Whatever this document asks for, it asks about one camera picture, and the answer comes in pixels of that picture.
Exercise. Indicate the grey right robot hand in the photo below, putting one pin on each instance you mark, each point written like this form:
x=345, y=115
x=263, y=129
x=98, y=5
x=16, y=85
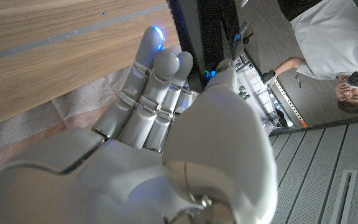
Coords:
x=166, y=171

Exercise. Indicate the person left gloved hand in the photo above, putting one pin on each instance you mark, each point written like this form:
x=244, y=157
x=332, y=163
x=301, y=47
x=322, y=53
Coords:
x=269, y=79

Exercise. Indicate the black router with antennas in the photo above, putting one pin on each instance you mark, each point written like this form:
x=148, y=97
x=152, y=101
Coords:
x=204, y=34

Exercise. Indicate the person left forearm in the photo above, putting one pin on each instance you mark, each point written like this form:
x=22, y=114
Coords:
x=289, y=65

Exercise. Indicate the white perforated strip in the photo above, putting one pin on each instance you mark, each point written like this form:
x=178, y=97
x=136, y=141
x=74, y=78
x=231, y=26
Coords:
x=291, y=104

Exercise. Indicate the person in white shirt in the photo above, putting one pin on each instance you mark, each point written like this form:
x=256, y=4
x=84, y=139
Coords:
x=331, y=40

